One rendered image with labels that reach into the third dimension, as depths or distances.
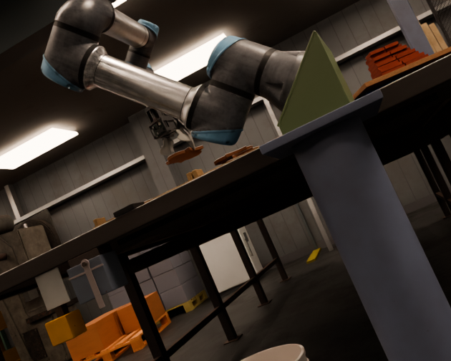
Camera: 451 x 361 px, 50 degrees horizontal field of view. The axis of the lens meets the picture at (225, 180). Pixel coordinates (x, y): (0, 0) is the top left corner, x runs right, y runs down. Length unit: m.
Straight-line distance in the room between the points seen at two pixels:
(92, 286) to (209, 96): 0.75
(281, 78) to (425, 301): 0.56
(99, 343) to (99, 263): 4.06
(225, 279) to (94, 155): 3.16
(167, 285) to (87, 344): 1.60
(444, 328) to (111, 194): 7.33
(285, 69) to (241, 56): 0.12
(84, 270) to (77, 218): 6.89
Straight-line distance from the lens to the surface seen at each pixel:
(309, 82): 1.08
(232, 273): 6.64
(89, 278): 1.62
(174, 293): 6.79
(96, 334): 5.63
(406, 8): 3.45
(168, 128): 1.67
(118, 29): 1.45
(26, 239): 7.75
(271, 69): 1.14
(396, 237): 1.09
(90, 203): 8.36
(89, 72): 1.27
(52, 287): 1.75
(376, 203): 1.08
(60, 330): 1.74
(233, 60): 1.17
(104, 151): 8.24
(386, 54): 2.36
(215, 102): 1.17
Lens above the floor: 0.72
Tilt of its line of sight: 6 degrees up
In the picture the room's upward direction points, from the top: 24 degrees counter-clockwise
